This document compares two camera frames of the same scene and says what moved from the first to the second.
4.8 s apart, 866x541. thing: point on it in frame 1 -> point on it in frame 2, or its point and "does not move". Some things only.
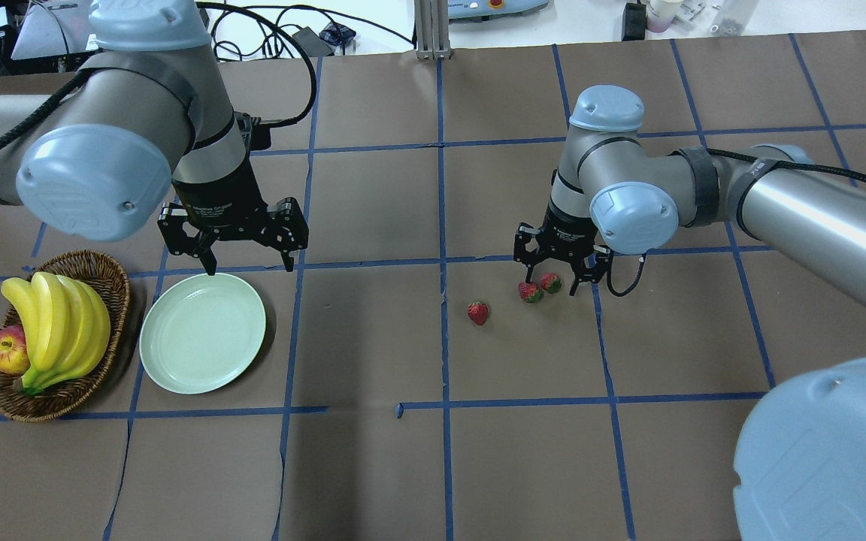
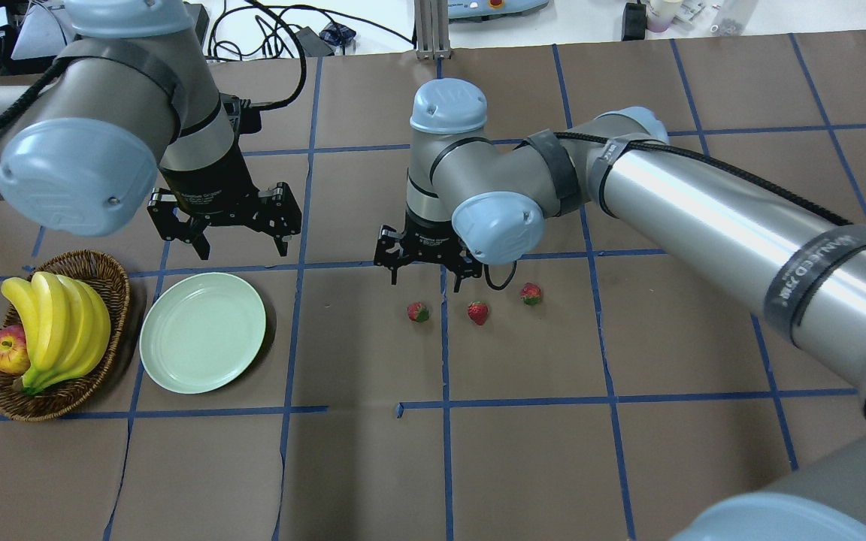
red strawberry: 478,311 does not move
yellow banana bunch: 68,327 does not move
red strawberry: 529,291 does not move
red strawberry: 551,282 -> 418,312
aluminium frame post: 432,30 does not move
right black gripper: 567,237 -> 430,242
